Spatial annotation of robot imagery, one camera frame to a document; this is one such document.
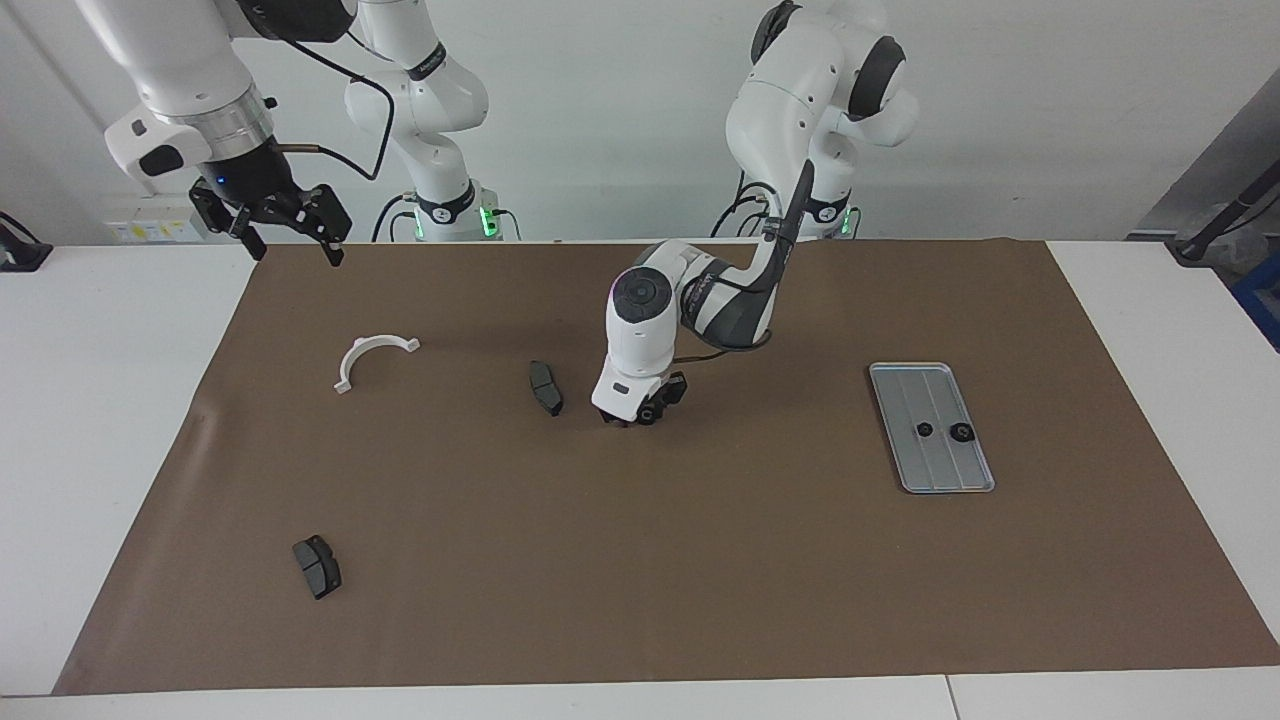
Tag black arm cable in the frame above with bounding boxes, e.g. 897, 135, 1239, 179
680, 330, 776, 366
280, 35, 396, 183

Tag black base cables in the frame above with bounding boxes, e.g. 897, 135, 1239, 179
712, 170, 776, 239
372, 193, 521, 243

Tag black left base cables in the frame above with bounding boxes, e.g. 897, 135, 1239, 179
712, 170, 776, 239

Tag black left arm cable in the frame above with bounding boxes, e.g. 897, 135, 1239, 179
680, 330, 776, 366

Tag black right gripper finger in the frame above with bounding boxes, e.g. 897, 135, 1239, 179
222, 205, 267, 262
312, 184, 354, 268

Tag black right base cables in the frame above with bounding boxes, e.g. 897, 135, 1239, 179
372, 193, 521, 243

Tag white curved plastic bracket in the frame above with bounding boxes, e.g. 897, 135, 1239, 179
333, 335, 422, 395

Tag white wall socket box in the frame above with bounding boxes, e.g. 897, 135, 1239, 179
103, 193, 216, 244

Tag blue crate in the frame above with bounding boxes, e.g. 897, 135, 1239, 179
1230, 250, 1280, 351

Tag long dark brake pad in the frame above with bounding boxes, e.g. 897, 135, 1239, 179
527, 360, 564, 417

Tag black tripod stand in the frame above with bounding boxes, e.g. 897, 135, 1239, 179
1170, 160, 1280, 266

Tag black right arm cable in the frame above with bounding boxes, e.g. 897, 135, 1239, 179
280, 35, 396, 183

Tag black clamp stand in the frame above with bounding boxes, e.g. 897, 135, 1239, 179
0, 212, 53, 273

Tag short dark brake pad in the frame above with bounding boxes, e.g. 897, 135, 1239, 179
292, 535, 343, 600

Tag silver metal tray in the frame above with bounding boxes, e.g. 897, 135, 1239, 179
868, 362, 997, 495

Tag brown table mat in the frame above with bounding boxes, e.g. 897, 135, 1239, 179
52, 240, 1280, 696

